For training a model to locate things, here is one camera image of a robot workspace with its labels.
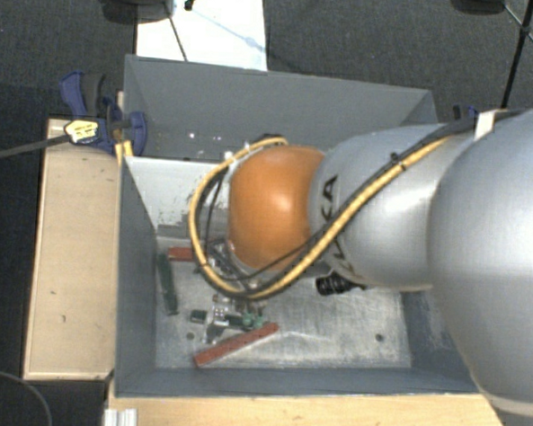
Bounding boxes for long red-brown flat block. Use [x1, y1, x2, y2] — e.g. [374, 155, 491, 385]
[191, 316, 281, 374]

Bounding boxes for dark green flat block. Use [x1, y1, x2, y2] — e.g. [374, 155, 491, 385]
[152, 252, 185, 317]

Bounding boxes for short red-brown flat block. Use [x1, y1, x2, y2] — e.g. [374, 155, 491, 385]
[165, 244, 194, 263]

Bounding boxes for grey metal bin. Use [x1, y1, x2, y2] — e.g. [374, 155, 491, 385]
[102, 53, 502, 421]

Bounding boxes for pale wood flat board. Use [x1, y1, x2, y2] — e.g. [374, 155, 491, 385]
[22, 115, 131, 386]

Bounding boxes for black cylinder on white bracket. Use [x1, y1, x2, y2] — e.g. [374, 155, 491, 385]
[313, 264, 369, 301]

